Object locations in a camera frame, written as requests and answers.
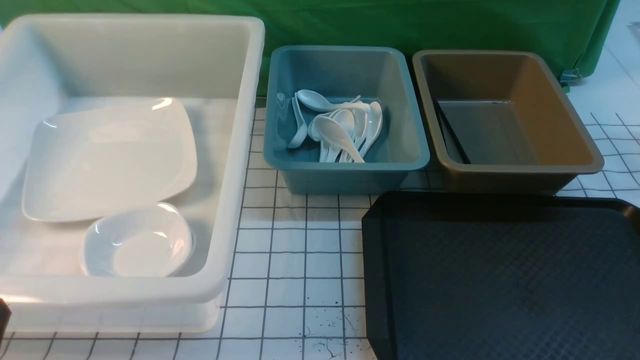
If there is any white spoon centre pile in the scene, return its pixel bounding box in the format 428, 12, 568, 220
314, 109, 355, 163

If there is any white spoon far left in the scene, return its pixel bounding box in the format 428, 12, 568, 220
287, 92, 308, 150

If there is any white spoon top of pile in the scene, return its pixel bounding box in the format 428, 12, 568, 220
295, 89, 371, 113

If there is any white ceramic soup spoon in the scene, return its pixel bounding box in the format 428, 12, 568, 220
315, 114, 365, 164

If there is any white spoon far right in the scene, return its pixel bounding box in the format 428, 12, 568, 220
358, 101, 383, 158

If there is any metal binder clip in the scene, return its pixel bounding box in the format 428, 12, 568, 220
558, 68, 583, 88

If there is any white square rice plate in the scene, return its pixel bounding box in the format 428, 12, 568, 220
22, 97, 198, 223

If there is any green backdrop cloth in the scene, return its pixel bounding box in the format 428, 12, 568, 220
0, 0, 619, 96

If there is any black chopsticks pair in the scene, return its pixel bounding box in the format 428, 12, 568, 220
432, 99, 471, 164

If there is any blue plastic bin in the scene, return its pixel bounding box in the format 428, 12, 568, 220
263, 45, 431, 195

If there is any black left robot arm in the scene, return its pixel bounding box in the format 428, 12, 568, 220
0, 299, 12, 344

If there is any black serving tray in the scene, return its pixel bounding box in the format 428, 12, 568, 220
361, 191, 640, 360

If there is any white round spoon behind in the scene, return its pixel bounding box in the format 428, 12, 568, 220
307, 112, 329, 142

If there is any brown plastic bin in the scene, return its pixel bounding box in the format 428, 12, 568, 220
412, 49, 605, 194

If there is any white bowl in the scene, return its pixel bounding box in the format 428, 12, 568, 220
78, 202, 195, 277

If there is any large white plastic bin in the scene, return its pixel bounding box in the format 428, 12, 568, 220
1, 13, 265, 337

